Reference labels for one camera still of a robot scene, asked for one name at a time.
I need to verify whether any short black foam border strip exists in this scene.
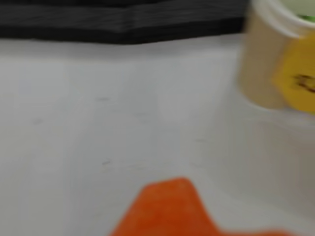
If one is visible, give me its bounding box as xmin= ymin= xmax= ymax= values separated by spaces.
xmin=123 ymin=0 xmax=249 ymax=45

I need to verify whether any yellow handwritten welcome sign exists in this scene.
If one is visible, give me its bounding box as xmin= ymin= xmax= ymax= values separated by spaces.
xmin=270 ymin=31 xmax=315 ymax=114

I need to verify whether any paper cup with green tag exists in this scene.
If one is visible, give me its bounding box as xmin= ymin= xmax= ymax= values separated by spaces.
xmin=237 ymin=0 xmax=315 ymax=110

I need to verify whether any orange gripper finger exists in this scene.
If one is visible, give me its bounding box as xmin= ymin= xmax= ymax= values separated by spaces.
xmin=108 ymin=177 xmax=296 ymax=236

